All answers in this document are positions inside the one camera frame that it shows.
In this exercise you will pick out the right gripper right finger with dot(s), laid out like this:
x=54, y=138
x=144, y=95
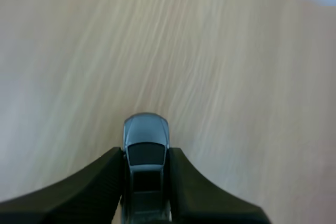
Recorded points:
x=210, y=200

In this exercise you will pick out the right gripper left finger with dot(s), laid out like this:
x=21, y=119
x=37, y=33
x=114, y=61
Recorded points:
x=78, y=197

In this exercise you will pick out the small grey toy car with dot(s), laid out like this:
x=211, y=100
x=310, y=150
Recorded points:
x=145, y=155

